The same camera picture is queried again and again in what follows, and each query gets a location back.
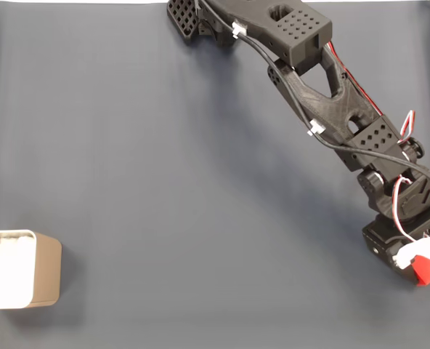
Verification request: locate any grey table mat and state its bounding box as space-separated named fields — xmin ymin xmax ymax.
xmin=0 ymin=1 xmax=430 ymax=349

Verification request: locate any white cable clip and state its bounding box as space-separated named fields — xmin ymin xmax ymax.
xmin=307 ymin=119 xmax=326 ymax=137
xmin=231 ymin=20 xmax=248 ymax=39

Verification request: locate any red cube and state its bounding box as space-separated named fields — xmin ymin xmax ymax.
xmin=410 ymin=254 xmax=430 ymax=287

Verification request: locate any beige box with white rim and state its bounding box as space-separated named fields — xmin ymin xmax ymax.
xmin=0 ymin=228 xmax=62 ymax=310

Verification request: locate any camera board on white mount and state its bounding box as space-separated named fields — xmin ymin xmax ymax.
xmin=392 ymin=221 xmax=430 ymax=273

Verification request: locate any white padding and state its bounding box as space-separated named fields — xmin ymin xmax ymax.
xmin=0 ymin=234 xmax=33 ymax=305

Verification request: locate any long red white servo cable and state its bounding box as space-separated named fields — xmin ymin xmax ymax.
xmin=326 ymin=41 xmax=418 ymax=143

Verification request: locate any short white red servo cable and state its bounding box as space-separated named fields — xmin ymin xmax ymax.
xmin=392 ymin=176 xmax=423 ymax=243

